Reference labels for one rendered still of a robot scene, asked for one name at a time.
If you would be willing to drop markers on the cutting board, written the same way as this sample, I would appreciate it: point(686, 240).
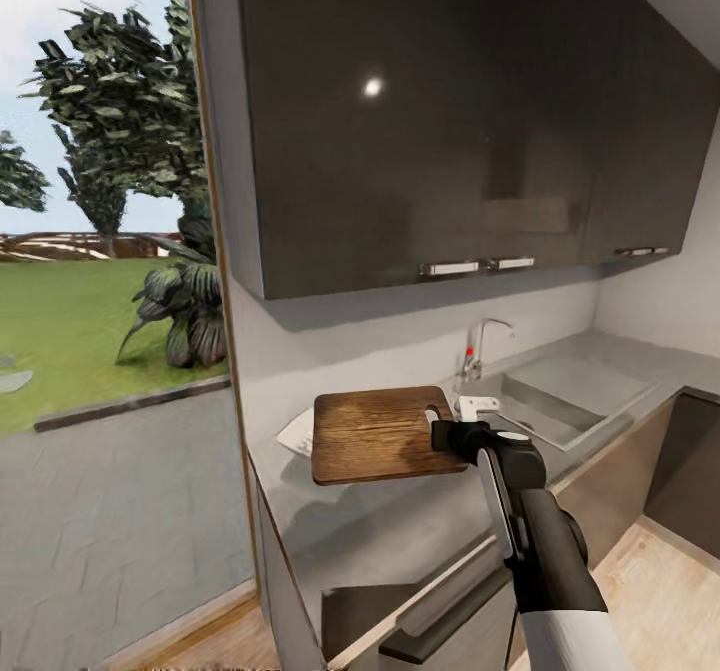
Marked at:
point(378, 435)

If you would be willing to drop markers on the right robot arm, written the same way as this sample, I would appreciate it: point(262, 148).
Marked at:
point(566, 622)

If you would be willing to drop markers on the cabinet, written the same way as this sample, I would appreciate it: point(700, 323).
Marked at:
point(368, 144)
point(663, 105)

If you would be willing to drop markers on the dishwasher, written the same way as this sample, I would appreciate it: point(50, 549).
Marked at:
point(464, 626)

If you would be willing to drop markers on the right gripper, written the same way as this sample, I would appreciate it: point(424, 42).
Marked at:
point(449, 436)

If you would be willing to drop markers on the bowl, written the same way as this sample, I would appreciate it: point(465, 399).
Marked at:
point(296, 432)

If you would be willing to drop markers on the fixed window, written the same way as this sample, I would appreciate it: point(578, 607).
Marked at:
point(125, 526)

